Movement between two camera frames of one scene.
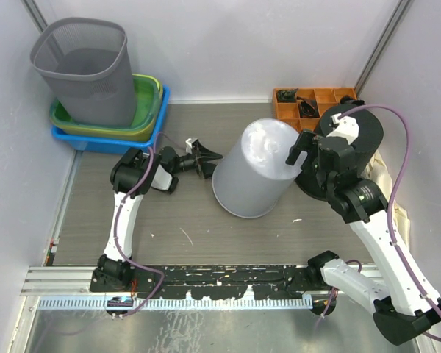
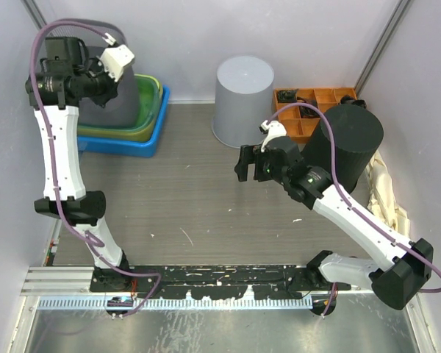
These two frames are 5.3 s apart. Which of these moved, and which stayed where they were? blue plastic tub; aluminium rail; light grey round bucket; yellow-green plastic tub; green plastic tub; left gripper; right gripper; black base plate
Moved: right gripper; light grey round bucket; left gripper
Stayed: green plastic tub; black base plate; aluminium rail; yellow-green plastic tub; blue plastic tub
